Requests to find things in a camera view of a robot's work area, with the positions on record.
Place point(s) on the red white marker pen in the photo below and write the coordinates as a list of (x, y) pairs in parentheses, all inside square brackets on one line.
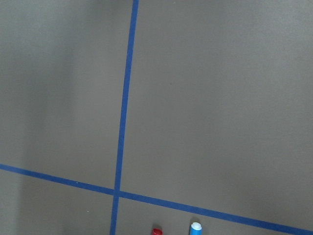
[(156, 231)]

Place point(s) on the blue marker pen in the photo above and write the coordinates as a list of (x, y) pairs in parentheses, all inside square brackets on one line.
[(195, 229)]

